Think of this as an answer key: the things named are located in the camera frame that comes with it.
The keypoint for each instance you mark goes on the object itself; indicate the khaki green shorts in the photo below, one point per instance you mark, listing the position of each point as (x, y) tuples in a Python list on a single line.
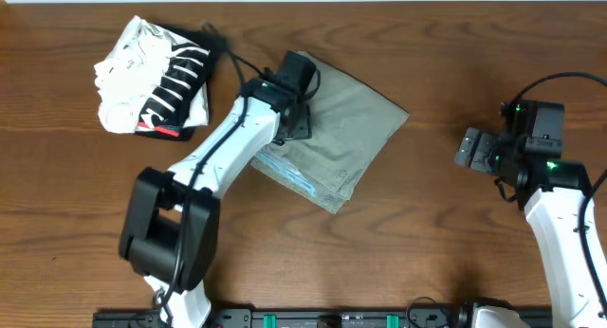
[(351, 123)]

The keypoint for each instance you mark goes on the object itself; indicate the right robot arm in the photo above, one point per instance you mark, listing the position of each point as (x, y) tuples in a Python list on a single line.
[(556, 198)]

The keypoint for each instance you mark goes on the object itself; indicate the white folded garment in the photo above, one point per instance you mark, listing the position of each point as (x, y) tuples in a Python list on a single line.
[(126, 76)]

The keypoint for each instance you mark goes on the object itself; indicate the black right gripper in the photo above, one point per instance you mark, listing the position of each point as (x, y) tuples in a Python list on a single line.
[(479, 158)]

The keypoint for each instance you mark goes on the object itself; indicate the black white striped garment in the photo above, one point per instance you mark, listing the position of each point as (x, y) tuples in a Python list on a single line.
[(177, 100)]

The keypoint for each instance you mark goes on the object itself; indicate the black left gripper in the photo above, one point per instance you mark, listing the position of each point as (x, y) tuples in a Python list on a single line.
[(298, 124)]

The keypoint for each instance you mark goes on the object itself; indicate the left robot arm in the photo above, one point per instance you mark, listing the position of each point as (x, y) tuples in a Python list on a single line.
[(170, 231)]

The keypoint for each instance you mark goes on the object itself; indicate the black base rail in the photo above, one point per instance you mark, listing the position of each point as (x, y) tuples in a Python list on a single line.
[(244, 318)]

